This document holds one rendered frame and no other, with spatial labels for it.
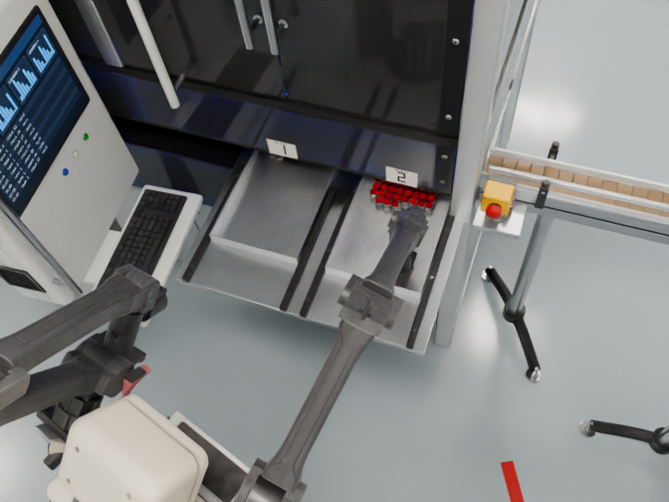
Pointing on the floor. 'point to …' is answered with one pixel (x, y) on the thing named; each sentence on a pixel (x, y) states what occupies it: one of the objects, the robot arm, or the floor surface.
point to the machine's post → (472, 142)
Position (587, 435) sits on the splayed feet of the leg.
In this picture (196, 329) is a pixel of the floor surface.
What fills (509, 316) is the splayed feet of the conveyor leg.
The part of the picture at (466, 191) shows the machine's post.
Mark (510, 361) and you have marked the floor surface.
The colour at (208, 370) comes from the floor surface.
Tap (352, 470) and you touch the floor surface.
